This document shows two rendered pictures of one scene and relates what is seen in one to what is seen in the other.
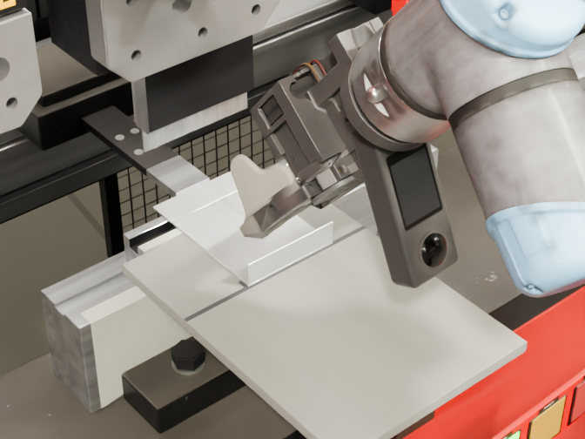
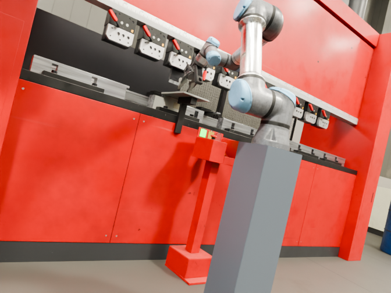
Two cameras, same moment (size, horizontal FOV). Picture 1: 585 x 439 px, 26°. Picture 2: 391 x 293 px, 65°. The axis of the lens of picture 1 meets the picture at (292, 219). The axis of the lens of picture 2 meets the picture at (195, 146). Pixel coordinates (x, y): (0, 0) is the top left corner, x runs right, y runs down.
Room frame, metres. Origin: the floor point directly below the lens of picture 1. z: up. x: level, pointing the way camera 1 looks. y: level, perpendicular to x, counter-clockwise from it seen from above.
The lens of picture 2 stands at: (-1.10, -0.29, 0.69)
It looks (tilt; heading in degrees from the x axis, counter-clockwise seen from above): 1 degrees up; 4
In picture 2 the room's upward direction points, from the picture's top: 13 degrees clockwise
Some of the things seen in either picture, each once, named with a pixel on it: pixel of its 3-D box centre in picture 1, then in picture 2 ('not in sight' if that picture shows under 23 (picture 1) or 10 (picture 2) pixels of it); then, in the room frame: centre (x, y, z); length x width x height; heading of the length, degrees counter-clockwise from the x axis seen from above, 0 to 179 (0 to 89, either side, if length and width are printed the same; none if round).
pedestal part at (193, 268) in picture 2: not in sight; (192, 263); (0.70, -0.29, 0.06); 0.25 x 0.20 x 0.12; 42
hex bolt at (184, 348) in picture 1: (187, 355); not in sight; (0.76, 0.09, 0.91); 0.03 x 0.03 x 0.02
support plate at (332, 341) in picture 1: (317, 306); (184, 96); (0.72, -0.02, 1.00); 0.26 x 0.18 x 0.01; 39
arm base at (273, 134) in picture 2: not in sight; (272, 135); (0.15, -0.48, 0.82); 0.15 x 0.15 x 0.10
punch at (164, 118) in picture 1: (193, 77); (176, 77); (0.84, 0.08, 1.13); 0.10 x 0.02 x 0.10; 129
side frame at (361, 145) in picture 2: not in sight; (339, 143); (2.42, -1.57, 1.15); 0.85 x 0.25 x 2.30; 39
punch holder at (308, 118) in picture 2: not in sight; (308, 113); (1.71, -0.99, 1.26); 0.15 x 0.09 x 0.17; 129
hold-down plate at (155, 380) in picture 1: (283, 325); (178, 115); (0.82, 0.01, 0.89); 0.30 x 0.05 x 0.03; 129
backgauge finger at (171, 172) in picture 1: (108, 116); (162, 96); (0.97, 0.17, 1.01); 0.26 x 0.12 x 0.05; 39
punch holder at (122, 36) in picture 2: not in sight; (118, 29); (0.57, 0.40, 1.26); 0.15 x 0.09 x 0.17; 129
